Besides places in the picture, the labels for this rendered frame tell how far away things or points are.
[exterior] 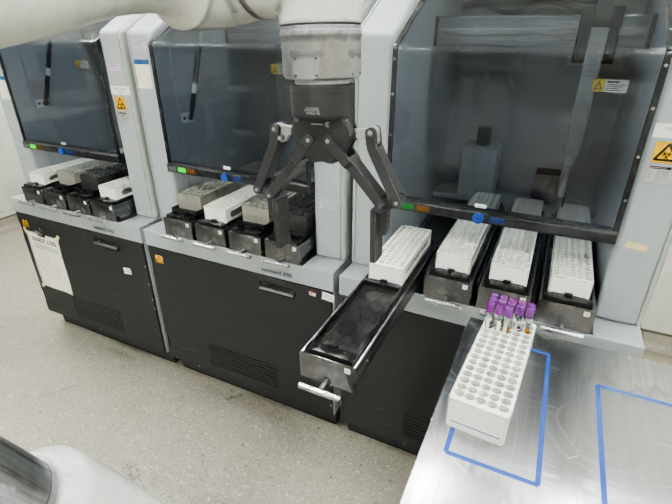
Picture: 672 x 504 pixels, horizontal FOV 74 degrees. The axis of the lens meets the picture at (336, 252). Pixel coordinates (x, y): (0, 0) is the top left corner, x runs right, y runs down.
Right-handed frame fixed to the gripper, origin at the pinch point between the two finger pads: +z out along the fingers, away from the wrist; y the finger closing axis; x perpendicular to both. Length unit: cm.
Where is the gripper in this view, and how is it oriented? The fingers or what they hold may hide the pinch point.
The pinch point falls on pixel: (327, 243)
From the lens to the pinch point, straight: 60.0
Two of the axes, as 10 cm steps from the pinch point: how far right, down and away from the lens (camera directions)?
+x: 3.8, -3.8, 8.4
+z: 0.2, 9.1, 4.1
